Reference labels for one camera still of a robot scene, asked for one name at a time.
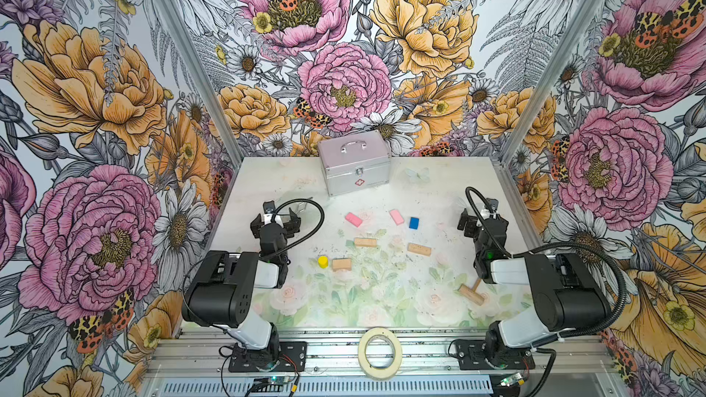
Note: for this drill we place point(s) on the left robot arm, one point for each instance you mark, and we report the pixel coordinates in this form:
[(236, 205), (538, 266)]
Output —
[(222, 291)]

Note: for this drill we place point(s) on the aluminium frame post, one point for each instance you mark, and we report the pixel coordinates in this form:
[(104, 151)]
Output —
[(574, 30), (179, 32)]

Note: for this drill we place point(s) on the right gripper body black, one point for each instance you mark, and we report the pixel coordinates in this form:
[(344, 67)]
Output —
[(484, 221)]

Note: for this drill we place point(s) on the aluminium front rail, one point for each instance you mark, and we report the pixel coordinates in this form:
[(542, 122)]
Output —
[(338, 362)]

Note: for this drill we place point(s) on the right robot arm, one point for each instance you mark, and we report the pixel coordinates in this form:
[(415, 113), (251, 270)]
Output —
[(565, 298)]

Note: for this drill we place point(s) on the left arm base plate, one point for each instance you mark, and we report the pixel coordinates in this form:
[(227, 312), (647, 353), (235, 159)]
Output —
[(267, 357)]

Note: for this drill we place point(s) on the light pink rectangular block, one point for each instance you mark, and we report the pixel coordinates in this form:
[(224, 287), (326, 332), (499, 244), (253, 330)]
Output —
[(397, 217)]

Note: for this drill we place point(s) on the hot pink rectangular block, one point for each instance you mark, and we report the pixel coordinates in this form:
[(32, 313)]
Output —
[(354, 219)]

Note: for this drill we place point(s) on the silver metal first-aid case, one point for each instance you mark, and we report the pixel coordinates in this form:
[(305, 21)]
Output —
[(355, 162)]

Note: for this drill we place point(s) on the wooden toy mallet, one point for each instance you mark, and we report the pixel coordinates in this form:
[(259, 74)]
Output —
[(470, 293)]

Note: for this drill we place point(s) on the blue cube block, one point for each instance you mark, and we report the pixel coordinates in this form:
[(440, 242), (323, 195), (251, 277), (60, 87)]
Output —
[(413, 223)]

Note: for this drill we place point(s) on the yellow cylinder block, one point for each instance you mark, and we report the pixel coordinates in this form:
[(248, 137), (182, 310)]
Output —
[(323, 261)]

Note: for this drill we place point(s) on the masking tape roll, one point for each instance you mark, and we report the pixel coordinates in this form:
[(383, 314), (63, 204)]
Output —
[(380, 354)]

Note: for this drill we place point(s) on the right aluminium frame post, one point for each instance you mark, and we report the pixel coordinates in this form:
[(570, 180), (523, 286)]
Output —
[(574, 30)]

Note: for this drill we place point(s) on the left aluminium frame post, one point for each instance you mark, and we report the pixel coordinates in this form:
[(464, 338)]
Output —
[(179, 32)]

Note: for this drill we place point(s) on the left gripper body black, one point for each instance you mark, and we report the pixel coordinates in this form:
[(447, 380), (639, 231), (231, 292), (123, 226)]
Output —
[(276, 221)]

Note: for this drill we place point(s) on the short natural wood block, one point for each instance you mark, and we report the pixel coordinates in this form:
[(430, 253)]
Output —
[(340, 264)]

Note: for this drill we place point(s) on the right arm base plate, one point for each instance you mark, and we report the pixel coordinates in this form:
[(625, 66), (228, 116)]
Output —
[(474, 354)]

